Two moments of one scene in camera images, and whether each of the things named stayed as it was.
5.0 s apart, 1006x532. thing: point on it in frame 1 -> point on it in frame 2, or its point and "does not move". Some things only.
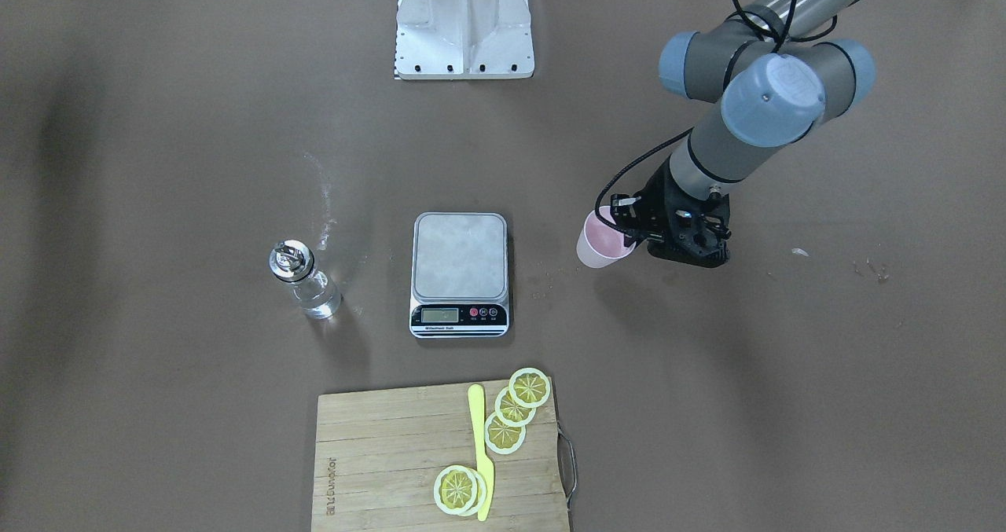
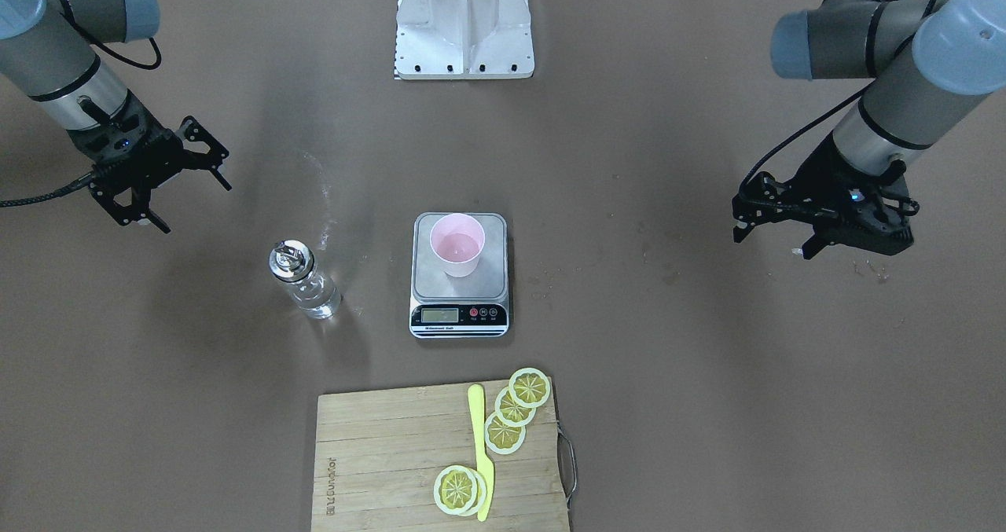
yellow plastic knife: [477, 412] does not move
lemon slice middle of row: [512, 413] does not move
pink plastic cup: [600, 243] -> [457, 239]
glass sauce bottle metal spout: [293, 261] does not move
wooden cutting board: [378, 454] does not move
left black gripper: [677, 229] -> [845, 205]
